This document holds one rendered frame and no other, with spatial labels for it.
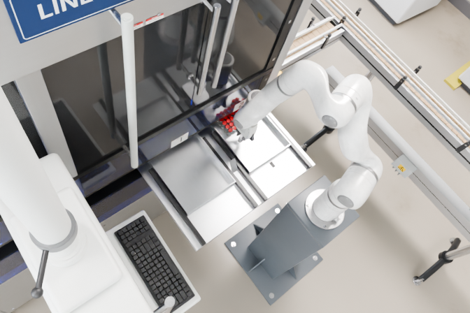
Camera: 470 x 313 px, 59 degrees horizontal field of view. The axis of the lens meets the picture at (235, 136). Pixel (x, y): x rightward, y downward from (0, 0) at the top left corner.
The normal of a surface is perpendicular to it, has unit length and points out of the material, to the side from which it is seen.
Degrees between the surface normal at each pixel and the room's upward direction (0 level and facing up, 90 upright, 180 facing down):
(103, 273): 0
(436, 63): 0
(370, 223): 0
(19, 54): 90
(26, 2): 90
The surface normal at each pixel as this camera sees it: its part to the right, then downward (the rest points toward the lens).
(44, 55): 0.61, 0.75
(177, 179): 0.18, -0.47
